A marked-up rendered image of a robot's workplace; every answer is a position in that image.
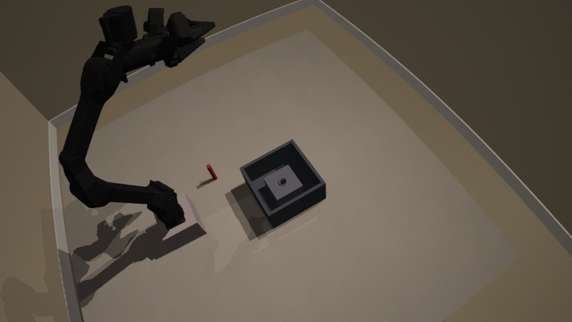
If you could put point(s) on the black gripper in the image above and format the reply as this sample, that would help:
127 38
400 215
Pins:
173 47

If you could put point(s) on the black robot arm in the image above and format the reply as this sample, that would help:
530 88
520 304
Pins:
100 79

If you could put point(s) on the dark red peg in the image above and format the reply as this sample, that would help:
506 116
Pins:
211 172

